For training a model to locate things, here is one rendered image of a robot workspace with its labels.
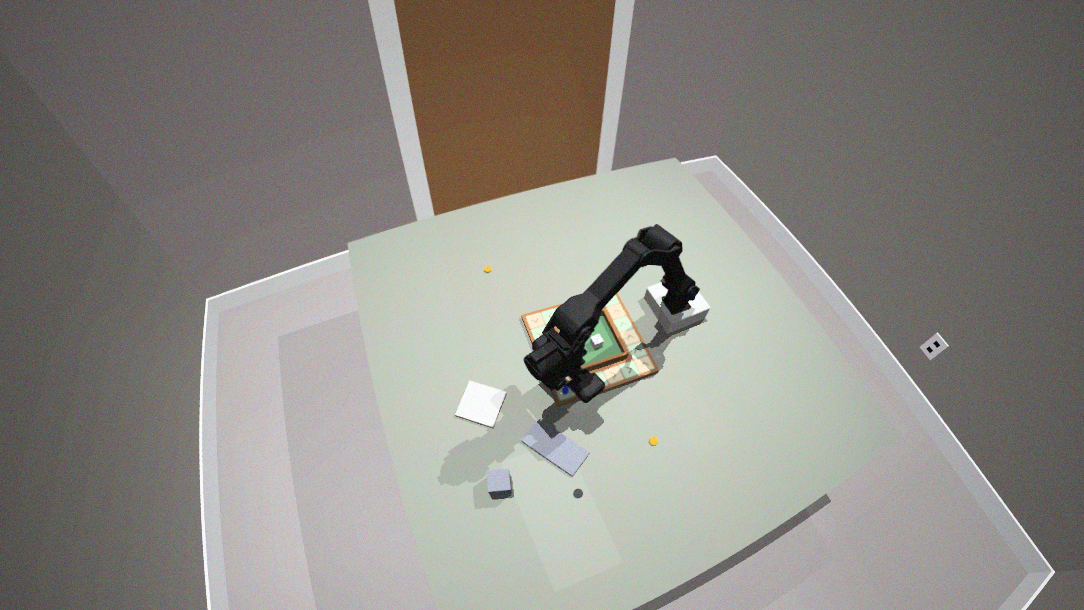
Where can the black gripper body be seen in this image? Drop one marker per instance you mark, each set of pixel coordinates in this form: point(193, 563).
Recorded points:
point(588, 385)

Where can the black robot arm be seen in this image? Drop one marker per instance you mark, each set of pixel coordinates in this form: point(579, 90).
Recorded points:
point(580, 314)

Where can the ring of peach and green arrow squares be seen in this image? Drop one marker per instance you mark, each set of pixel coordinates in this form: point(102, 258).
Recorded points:
point(613, 348)

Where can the white square tile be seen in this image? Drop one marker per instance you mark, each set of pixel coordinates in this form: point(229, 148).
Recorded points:
point(480, 404)

